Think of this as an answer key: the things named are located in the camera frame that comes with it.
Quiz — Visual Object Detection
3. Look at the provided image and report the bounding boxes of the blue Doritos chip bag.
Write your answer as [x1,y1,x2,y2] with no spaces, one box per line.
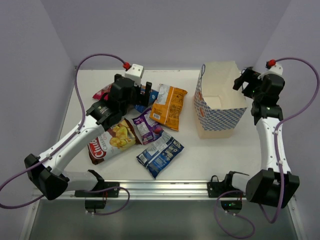
[134,89,159,113]

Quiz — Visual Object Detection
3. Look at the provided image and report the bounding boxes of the red KitKat snack bag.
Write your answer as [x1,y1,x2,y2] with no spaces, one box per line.
[92,84,112,100]

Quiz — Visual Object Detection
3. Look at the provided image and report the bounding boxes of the checkered paper bag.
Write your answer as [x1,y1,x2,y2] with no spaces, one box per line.
[193,61,247,139]

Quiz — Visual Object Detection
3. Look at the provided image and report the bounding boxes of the orange snack bag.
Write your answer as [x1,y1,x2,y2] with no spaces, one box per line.
[149,83,188,131]

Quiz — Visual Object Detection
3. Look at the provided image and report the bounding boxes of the purple snack packet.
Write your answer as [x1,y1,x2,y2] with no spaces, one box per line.
[132,107,164,145]

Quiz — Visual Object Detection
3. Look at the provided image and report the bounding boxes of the brown Chips Ahoy bag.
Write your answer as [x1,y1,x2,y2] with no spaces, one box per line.
[87,118,142,165]

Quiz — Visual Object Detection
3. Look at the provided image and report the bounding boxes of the dark blue snack packet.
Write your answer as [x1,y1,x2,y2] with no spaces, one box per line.
[136,131,184,179]

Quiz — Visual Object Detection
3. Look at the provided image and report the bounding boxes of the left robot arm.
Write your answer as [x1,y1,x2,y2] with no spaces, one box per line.
[24,74,152,201]

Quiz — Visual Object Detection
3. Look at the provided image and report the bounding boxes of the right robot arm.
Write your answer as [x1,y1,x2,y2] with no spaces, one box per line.
[222,63,300,208]

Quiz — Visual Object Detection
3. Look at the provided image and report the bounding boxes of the left black controller box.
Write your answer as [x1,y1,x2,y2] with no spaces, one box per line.
[84,199,106,212]

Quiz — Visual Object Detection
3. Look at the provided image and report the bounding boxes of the black controller box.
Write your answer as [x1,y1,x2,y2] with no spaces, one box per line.
[221,200,243,214]
[84,199,106,212]

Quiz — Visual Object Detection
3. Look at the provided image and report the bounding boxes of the right black controller box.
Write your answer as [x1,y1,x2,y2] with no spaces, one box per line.
[221,200,243,214]

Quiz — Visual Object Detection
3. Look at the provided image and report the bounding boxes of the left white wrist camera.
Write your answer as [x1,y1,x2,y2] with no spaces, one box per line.
[124,64,144,85]

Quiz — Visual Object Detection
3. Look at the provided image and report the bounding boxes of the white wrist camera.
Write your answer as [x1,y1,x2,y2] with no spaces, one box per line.
[258,59,283,80]
[124,64,144,85]

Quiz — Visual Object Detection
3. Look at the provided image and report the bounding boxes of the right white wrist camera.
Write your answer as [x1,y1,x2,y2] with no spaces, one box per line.
[258,59,283,80]

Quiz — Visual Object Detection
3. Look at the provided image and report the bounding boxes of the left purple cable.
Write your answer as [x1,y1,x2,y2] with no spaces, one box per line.
[0,53,131,216]

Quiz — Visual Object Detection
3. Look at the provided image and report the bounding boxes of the front blue bag handle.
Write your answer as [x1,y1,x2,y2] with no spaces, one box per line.
[198,64,206,88]

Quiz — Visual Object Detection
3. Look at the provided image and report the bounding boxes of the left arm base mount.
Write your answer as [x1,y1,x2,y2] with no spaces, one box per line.
[74,169,120,198]

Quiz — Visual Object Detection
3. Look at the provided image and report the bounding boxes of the aluminium mounting rail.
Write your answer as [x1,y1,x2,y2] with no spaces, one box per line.
[33,180,296,201]

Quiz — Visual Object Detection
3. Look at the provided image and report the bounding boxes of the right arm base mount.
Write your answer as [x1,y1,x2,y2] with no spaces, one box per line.
[206,171,250,198]

